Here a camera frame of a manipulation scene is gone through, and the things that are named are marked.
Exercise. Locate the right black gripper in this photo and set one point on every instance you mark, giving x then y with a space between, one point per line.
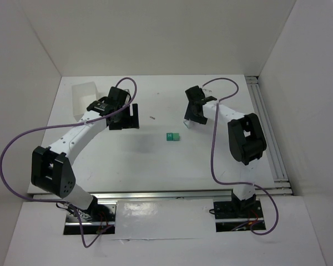
195 116

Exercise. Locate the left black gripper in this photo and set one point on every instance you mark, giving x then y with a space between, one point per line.
125 122

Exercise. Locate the light green G block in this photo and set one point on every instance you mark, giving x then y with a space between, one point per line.
176 136

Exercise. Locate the dark green H block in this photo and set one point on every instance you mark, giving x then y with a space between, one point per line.
169 136

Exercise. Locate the white perforated box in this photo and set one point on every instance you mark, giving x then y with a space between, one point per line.
82 96

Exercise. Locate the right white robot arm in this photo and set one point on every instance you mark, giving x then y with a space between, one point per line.
245 137

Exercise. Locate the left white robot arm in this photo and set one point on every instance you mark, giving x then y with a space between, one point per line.
52 166

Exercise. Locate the front aluminium rail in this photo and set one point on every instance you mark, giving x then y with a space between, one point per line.
155 194

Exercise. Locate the aluminium rail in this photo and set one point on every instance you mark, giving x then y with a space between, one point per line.
155 194
282 183

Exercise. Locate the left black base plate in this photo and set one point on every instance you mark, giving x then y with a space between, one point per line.
90 225

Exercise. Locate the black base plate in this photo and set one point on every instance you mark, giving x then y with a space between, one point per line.
227 219
90 225

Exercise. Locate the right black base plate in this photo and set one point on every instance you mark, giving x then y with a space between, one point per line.
227 219

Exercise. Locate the right side aluminium rail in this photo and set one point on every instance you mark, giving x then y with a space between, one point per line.
282 183

